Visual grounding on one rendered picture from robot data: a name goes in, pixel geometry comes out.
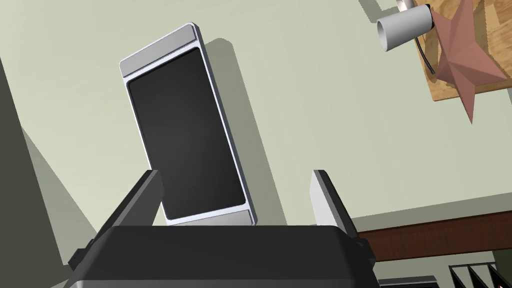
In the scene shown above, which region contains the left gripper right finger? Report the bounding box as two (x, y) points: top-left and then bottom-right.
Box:
(309, 169), (359, 239)

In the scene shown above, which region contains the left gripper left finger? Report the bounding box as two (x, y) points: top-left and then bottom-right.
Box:
(95, 169), (164, 242)

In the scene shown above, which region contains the grey cylindrical wall lamp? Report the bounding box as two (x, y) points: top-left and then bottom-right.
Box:
(376, 0), (437, 75)

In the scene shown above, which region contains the wooden board with red star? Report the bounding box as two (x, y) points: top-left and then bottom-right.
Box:
(411, 0), (512, 126)

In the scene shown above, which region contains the silver framed black wall panel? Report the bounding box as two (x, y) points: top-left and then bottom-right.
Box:
(118, 22), (259, 227)

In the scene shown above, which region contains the dark brown wooden shelf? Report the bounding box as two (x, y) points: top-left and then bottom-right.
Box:
(357, 210), (512, 263)

